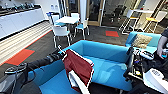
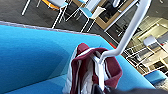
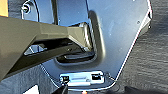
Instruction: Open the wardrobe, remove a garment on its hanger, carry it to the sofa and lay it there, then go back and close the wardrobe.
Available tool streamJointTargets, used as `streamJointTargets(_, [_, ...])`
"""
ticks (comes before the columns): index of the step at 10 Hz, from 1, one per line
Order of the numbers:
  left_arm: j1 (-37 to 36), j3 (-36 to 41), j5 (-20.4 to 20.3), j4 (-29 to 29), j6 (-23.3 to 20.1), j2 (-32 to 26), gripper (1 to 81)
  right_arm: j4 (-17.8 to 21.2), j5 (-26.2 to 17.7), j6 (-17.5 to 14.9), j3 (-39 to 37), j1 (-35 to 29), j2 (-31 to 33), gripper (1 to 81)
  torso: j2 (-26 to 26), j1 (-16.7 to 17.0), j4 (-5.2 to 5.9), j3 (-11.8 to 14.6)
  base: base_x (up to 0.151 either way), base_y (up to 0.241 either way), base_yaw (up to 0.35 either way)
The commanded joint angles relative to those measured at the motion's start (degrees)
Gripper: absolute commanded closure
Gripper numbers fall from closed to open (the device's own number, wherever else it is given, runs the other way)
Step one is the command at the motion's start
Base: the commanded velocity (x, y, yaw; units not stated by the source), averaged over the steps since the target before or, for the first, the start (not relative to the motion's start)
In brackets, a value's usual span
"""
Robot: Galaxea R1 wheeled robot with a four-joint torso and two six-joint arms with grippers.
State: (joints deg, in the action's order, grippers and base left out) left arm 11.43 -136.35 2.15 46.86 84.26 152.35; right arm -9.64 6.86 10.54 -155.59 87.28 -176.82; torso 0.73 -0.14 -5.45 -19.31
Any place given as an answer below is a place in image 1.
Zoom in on white hanger with red jacket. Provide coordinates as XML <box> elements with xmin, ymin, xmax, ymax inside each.
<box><xmin>56</xmin><ymin>44</ymin><xmax>94</xmax><ymax>68</ymax></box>

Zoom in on red varsity jacket white sleeves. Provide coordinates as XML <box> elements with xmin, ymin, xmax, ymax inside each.
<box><xmin>62</xmin><ymin>48</ymin><xmax>95</xmax><ymax>94</ymax></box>

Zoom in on blue white hand controller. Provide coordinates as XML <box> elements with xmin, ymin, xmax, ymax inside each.
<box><xmin>163</xmin><ymin>48</ymin><xmax>168</xmax><ymax>57</ymax></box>

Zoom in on white plastic chair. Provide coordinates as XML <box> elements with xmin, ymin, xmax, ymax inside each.
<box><xmin>51</xmin><ymin>24</ymin><xmax>73</xmax><ymax>48</ymax></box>

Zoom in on white square table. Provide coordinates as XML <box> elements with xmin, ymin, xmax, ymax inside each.
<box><xmin>54</xmin><ymin>15</ymin><xmax>81</xmax><ymax>26</ymax></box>

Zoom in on teal seat white chair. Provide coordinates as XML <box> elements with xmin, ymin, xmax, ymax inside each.
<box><xmin>73</xmin><ymin>19</ymin><xmax>91</xmax><ymax>40</ymax></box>
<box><xmin>70</xmin><ymin>12</ymin><xmax>82</xmax><ymax>20</ymax></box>

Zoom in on blue bin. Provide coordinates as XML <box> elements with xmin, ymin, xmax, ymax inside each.
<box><xmin>46</xmin><ymin>11</ymin><xmax>62</xmax><ymax>25</ymax></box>

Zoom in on blue sofa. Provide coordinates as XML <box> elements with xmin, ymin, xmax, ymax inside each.
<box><xmin>28</xmin><ymin>31</ymin><xmax>168</xmax><ymax>94</ymax></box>

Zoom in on wood framed glass door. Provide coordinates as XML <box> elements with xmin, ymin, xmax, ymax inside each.
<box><xmin>87</xmin><ymin>0</ymin><xmax>105</xmax><ymax>27</ymax></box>
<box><xmin>64</xmin><ymin>0</ymin><xmax>81</xmax><ymax>16</ymax></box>

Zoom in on white kitchen counter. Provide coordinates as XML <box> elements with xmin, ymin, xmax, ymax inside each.
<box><xmin>0</xmin><ymin>7</ymin><xmax>46</xmax><ymax>39</ymax></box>

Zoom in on glass office partition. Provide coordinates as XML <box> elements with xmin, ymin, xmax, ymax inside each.
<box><xmin>103</xmin><ymin>0</ymin><xmax>134</xmax><ymax>24</ymax></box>

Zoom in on patterned beige cushion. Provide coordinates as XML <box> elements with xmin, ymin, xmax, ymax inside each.
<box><xmin>131</xmin><ymin>33</ymin><xmax>154</xmax><ymax>49</ymax></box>

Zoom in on tall white bar table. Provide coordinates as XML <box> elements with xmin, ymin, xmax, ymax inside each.
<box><xmin>131</xmin><ymin>9</ymin><xmax>156</xmax><ymax>21</ymax></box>

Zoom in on white rounded device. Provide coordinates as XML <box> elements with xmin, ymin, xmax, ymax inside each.
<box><xmin>142</xmin><ymin>68</ymin><xmax>168</xmax><ymax>94</ymax></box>

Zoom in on yellow seat bar stool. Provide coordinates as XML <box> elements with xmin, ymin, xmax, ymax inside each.
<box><xmin>143</xmin><ymin>10</ymin><xmax>168</xmax><ymax>34</ymax></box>

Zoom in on person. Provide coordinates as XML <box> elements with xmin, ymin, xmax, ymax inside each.
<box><xmin>156</xmin><ymin>27</ymin><xmax>168</xmax><ymax>51</ymax></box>

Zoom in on white wire bar stool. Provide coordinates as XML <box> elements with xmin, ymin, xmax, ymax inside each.
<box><xmin>119</xmin><ymin>9</ymin><xmax>138</xmax><ymax>34</ymax></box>

